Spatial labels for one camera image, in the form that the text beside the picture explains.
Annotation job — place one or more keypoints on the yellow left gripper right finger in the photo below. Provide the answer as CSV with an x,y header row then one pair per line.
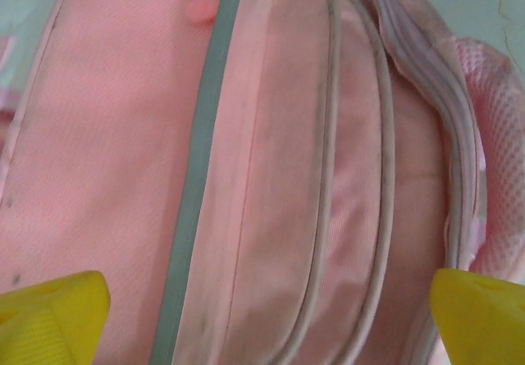
x,y
480,324

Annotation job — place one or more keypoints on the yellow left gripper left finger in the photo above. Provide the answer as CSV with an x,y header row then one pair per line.
x,y
49,324

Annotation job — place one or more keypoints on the pink school backpack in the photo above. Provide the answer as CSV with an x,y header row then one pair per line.
x,y
287,135

